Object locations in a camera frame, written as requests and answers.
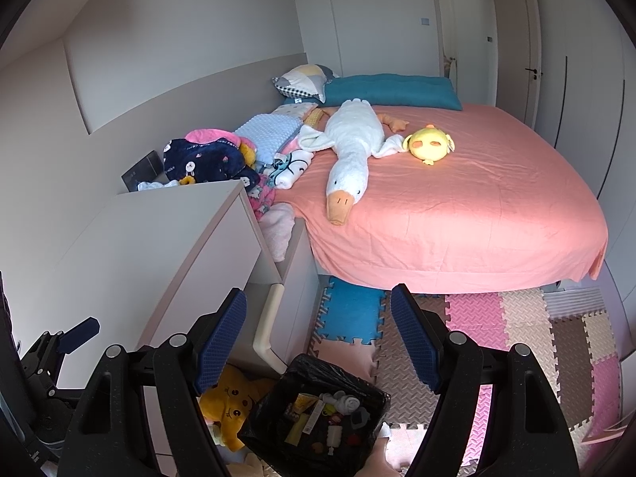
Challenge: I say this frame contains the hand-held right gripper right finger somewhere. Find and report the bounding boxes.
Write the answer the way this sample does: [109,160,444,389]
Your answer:
[390,284,580,477]

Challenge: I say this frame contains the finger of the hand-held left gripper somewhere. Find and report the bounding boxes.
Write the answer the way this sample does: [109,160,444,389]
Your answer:
[20,332,64,383]
[54,317,101,355]

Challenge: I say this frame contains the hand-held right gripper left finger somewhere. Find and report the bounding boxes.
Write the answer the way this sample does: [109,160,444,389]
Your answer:
[57,287,248,477]

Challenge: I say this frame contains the trash bin with black bag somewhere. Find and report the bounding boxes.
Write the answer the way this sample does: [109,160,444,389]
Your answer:
[237,354,392,477]

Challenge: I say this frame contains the long white box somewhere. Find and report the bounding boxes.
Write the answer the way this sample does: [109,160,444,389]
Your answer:
[301,400,326,435]

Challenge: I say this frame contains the beige edge guard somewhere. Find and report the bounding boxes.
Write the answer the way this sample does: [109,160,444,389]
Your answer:
[252,282,290,374]

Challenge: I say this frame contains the yellow character plush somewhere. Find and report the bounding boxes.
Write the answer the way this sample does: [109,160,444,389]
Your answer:
[199,365,274,450]

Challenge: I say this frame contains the interlocking foam floor mat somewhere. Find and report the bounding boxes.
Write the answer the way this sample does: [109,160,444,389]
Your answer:
[303,278,624,477]

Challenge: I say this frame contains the white bedside cabinet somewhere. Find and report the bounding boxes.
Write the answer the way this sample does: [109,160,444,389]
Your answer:
[246,219,321,373]

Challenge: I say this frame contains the pale pink fluffy blanket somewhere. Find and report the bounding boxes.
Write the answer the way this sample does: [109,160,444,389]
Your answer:
[259,202,297,262]

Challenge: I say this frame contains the bed with pink sheet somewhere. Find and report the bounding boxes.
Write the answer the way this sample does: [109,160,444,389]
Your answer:
[275,102,609,294]

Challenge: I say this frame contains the pink cartoon print blanket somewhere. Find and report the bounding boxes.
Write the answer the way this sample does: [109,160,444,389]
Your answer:
[246,171,279,222]

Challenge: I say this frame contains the grey ribbed mat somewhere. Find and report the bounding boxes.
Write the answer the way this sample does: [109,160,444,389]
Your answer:
[541,285,607,320]

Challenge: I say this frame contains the navy cartoon blanket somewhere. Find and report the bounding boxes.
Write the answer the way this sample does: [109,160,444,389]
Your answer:
[163,136,259,187]

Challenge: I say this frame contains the white printed cloth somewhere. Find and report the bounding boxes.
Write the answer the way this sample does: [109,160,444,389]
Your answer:
[271,148,315,190]

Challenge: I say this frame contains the yellow chick plush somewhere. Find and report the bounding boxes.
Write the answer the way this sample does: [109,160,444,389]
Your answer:
[402,126,456,166]

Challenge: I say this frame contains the bright pink blanket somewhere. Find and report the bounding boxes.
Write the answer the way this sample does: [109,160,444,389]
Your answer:
[185,128,234,144]

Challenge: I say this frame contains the light blue dotted blanket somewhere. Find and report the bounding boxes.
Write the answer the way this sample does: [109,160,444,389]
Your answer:
[233,113,304,157]

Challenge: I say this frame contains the white goose plush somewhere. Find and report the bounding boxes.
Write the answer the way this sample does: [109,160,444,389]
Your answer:
[297,99,411,226]

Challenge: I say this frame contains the teal pillow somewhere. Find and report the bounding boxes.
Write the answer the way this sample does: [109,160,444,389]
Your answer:
[284,74,464,112]

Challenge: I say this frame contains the checked patchwork pillow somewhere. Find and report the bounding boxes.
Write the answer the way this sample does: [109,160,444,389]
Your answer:
[271,64,341,100]

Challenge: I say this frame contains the white door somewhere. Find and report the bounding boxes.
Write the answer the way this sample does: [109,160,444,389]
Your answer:
[431,0,499,107]

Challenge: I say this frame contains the white wardrobe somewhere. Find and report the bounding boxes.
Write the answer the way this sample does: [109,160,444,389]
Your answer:
[494,0,636,204]

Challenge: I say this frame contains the black wall panel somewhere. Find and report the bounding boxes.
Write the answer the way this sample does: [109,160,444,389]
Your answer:
[121,150,167,192]

